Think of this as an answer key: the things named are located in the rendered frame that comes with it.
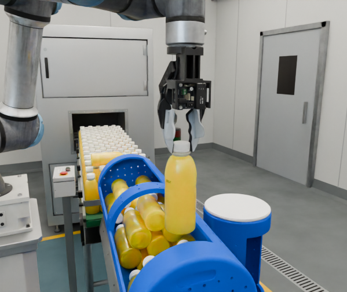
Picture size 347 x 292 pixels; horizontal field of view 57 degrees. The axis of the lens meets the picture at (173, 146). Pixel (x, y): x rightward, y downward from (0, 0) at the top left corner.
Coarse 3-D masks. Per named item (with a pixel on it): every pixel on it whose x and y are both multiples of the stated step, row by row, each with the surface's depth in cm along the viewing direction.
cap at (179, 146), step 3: (174, 141) 69; (177, 141) 70; (180, 141) 70; (183, 141) 70; (186, 141) 69; (174, 144) 67; (177, 144) 67; (180, 144) 67; (183, 144) 67; (186, 144) 67; (189, 144) 68; (174, 147) 68; (177, 147) 67; (180, 147) 67; (183, 147) 67; (186, 147) 67; (189, 147) 68; (174, 150) 68; (177, 150) 67; (180, 150) 67; (183, 150) 67; (186, 150) 68
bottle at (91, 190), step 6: (90, 180) 158; (84, 186) 159; (90, 186) 157; (96, 186) 159; (90, 192) 157; (96, 192) 159; (90, 198) 158; (96, 198) 159; (90, 210) 159; (96, 210) 160
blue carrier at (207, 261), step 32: (128, 160) 144; (128, 192) 103; (160, 192) 102; (160, 256) 67; (192, 256) 64; (224, 256) 66; (160, 288) 62; (192, 288) 64; (224, 288) 67; (256, 288) 70
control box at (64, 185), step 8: (56, 168) 169; (64, 168) 169; (72, 168) 169; (56, 176) 156; (64, 176) 156; (72, 176) 156; (56, 184) 154; (64, 184) 155; (72, 184) 156; (56, 192) 154; (64, 192) 156; (72, 192) 157
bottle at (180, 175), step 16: (176, 160) 67; (192, 160) 69; (176, 176) 67; (192, 176) 68; (176, 192) 68; (192, 192) 69; (176, 208) 69; (192, 208) 70; (176, 224) 69; (192, 224) 71
